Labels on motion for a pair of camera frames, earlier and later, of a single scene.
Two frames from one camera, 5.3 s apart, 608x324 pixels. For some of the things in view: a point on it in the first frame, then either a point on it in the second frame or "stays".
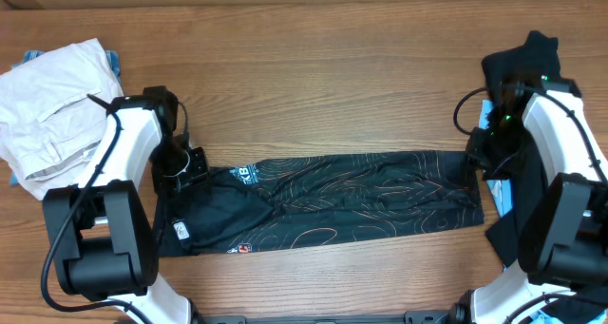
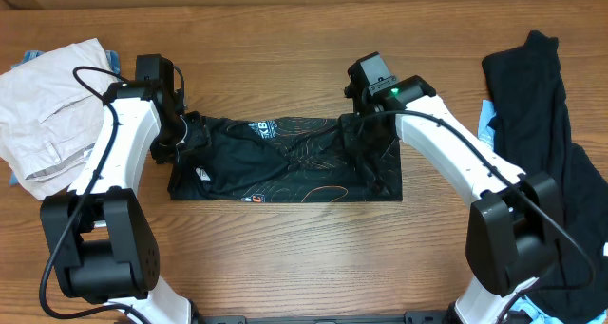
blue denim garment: (111, 55) stays
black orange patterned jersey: (315, 200) → (284, 161)
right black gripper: (481, 161) → (354, 146)
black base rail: (202, 316) stays
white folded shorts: (53, 114) stays
